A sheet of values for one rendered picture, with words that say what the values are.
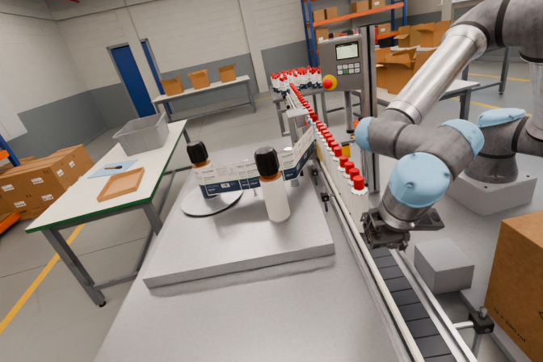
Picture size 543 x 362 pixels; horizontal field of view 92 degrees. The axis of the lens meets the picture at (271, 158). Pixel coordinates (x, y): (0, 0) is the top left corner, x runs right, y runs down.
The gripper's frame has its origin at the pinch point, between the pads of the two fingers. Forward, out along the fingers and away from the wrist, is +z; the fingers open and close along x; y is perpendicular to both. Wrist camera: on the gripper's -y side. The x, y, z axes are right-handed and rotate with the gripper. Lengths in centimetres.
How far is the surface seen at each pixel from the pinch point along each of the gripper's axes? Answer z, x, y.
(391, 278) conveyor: 10.3, 7.3, -0.2
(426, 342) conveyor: 2.0, 21.6, -0.1
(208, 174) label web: 26, -49, 57
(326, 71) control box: -5, -64, -1
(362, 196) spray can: 6.2, -15.8, 0.4
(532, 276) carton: -12.9, 14.1, -18.1
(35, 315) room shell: 131, -26, 233
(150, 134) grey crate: 94, -154, 137
